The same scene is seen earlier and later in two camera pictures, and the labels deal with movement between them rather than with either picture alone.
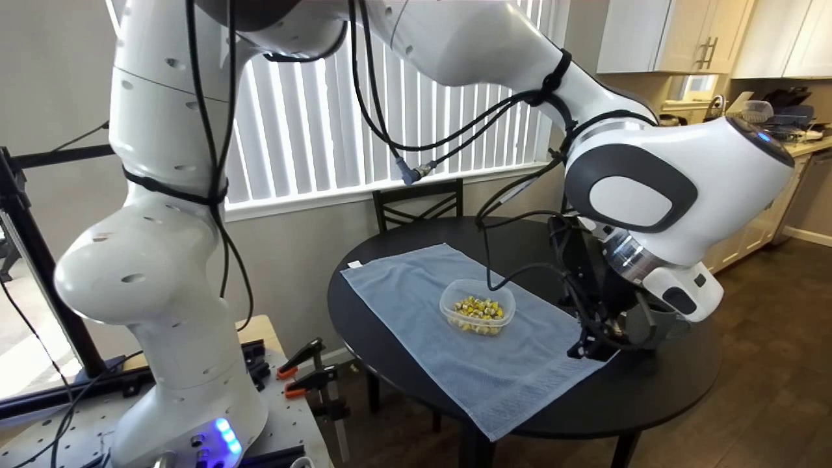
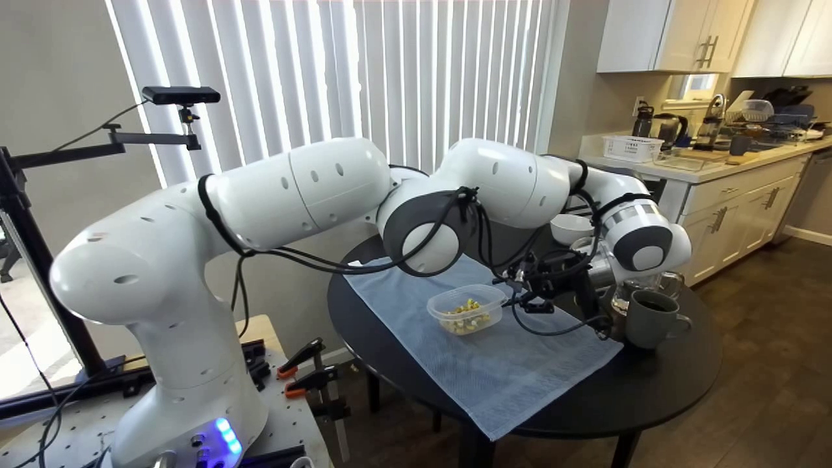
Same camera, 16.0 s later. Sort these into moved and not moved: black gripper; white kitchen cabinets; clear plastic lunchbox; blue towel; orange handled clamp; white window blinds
Moved: black gripper; clear plastic lunchbox
Not moved: white kitchen cabinets; orange handled clamp; blue towel; white window blinds
